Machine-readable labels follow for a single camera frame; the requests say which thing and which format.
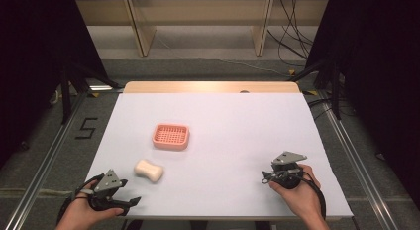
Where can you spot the beige wooden shelf unit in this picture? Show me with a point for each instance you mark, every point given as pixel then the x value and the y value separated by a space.
pixel 201 12

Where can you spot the yellow tape piece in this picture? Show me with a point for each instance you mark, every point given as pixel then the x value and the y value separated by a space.
pixel 292 72
pixel 95 94
pixel 310 92

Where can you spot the person's left hand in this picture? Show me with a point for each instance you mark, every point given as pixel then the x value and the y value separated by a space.
pixel 79 211

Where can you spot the black metal stand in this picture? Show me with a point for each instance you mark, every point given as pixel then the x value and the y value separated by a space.
pixel 336 91
pixel 66 91

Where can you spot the cream bar of soap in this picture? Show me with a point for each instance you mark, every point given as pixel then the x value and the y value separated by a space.
pixel 148 170

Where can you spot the pink plastic soap dish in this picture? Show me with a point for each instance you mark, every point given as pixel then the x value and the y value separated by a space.
pixel 171 137

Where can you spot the person's right hand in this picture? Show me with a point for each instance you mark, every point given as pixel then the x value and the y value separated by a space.
pixel 302 198

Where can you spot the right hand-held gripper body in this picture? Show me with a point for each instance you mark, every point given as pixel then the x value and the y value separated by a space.
pixel 286 169

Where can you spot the white table cover sheet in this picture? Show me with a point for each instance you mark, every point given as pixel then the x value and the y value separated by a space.
pixel 218 124

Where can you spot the aluminium floor rail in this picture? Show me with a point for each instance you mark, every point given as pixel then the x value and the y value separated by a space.
pixel 43 164
pixel 360 170

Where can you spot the black curtain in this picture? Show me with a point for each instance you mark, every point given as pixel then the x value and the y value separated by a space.
pixel 36 64
pixel 379 74

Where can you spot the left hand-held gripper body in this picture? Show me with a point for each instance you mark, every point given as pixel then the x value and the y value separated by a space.
pixel 107 183

